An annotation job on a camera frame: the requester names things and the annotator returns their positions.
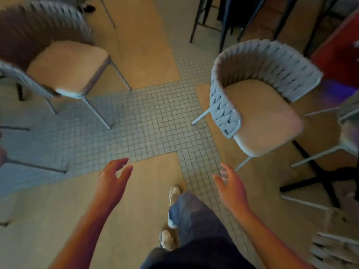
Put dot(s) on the person's left hand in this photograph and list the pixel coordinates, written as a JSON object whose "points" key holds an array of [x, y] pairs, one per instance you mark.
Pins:
{"points": [[109, 184]]}

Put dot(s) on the person's right hand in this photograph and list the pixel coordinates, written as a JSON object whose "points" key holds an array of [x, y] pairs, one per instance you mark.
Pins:
{"points": [[234, 193]]}

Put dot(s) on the person's right thumb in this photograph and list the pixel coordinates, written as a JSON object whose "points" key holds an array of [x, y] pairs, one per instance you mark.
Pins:
{"points": [[218, 183]]}

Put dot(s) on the person's left thumb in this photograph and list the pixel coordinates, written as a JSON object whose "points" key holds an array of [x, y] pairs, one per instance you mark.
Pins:
{"points": [[126, 173]]}

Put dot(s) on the person's right forearm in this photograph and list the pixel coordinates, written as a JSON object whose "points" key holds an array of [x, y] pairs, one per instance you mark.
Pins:
{"points": [[266, 240]]}

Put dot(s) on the person's left forearm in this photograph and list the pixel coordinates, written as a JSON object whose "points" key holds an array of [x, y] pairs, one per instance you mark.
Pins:
{"points": [[81, 238]]}

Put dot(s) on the blue jeans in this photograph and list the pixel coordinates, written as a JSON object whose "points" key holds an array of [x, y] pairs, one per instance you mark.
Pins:
{"points": [[196, 229]]}

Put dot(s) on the grey woven chair beige cushion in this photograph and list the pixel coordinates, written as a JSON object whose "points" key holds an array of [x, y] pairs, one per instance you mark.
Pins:
{"points": [[347, 131], [67, 64], [333, 246], [263, 114]]}

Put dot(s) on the black cross table base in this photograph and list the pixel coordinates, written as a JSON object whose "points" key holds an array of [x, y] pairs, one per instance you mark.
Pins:
{"points": [[322, 176]]}

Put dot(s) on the black shoe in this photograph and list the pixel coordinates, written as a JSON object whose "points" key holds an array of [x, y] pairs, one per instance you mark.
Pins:
{"points": [[87, 8]]}

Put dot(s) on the red panel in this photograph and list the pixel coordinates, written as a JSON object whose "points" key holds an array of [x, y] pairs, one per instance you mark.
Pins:
{"points": [[339, 55]]}

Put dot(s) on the grey metal chair frame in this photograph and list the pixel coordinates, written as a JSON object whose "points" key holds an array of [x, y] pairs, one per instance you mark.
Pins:
{"points": [[30, 164]]}

